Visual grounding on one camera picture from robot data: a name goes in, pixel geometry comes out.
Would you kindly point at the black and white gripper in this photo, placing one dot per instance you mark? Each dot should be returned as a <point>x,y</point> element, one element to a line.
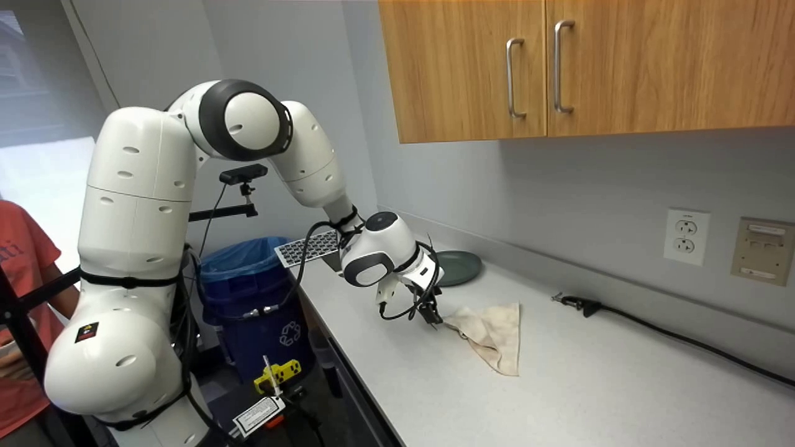
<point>413,292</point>

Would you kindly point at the beige cloth towel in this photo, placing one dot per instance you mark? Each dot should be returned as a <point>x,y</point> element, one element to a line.
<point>493,334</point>

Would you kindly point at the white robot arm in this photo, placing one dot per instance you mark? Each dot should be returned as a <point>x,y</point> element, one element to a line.
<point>121,359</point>

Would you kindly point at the dark green plate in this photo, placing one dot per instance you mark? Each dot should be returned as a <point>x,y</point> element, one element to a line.
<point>458,269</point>

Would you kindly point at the yellow tool on floor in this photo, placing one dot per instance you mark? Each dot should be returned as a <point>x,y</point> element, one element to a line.
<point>276,376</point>

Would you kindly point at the blue recycling bin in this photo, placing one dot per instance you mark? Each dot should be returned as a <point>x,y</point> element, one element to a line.
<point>247,297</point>

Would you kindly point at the wooden cabinet left door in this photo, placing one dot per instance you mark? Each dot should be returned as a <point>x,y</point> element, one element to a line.
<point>447,62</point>

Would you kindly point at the wooden cabinet door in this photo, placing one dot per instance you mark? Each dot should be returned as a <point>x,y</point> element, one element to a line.
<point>674,66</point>
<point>447,62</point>

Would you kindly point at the wooden cabinet right door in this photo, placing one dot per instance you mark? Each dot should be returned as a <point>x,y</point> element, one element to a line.
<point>674,66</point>

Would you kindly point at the black camera on stand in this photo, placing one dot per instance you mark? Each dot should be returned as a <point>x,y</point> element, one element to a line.
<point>242,175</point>

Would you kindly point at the silver right cabinet handle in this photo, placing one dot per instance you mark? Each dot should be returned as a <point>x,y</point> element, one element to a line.
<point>557,66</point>

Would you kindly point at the silver cabinet handle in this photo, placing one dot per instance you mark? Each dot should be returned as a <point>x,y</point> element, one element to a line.
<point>511,45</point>
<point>557,66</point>

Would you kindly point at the white wall power outlet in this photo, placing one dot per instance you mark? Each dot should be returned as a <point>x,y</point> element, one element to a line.
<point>688,235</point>

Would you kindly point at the silver left cabinet handle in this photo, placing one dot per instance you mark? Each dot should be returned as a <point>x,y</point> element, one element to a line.
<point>511,45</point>

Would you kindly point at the beige wall plate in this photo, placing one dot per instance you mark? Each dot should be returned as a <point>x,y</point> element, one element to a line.
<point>765,248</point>

